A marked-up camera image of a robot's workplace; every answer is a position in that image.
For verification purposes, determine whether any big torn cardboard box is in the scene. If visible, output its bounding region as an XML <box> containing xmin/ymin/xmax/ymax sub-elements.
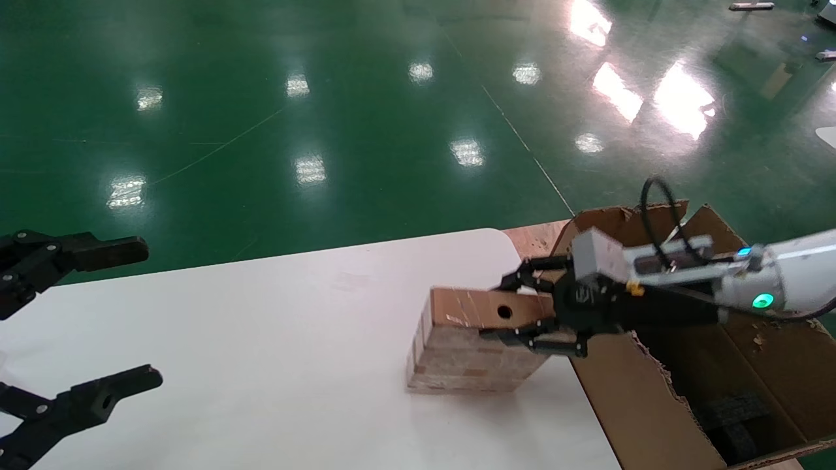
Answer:
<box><xmin>551</xmin><ymin>199</ymin><xmax>836</xmax><ymax>470</ymax></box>

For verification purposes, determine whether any black foam block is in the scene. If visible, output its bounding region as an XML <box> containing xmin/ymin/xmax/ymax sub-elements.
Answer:
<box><xmin>691</xmin><ymin>390</ymin><xmax>777</xmax><ymax>465</ymax></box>

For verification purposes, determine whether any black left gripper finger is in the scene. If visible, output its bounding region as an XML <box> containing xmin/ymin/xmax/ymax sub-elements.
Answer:
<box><xmin>0</xmin><ymin>364</ymin><xmax>164</xmax><ymax>470</ymax></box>
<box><xmin>0</xmin><ymin>229</ymin><xmax>150</xmax><ymax>321</ymax></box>

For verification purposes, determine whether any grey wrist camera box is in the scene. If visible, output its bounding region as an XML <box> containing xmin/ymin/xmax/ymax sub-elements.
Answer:
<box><xmin>569</xmin><ymin>227</ymin><xmax>716</xmax><ymax>286</ymax></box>

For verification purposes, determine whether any black looped cable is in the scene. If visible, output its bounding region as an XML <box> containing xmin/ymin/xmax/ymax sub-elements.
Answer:
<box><xmin>638</xmin><ymin>176</ymin><xmax>694</xmax><ymax>270</ymax></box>

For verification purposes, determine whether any black cable with yellow tag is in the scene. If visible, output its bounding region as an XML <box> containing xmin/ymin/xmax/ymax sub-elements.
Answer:
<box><xmin>628</xmin><ymin>285</ymin><xmax>836</xmax><ymax>325</ymax></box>

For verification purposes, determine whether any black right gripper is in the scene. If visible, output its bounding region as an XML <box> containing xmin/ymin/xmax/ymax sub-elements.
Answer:
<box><xmin>479</xmin><ymin>255</ymin><xmax>727</xmax><ymax>359</ymax></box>

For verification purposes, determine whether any brown wooden board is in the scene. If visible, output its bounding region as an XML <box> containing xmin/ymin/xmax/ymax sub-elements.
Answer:
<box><xmin>503</xmin><ymin>220</ymin><xmax>577</xmax><ymax>263</ymax></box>

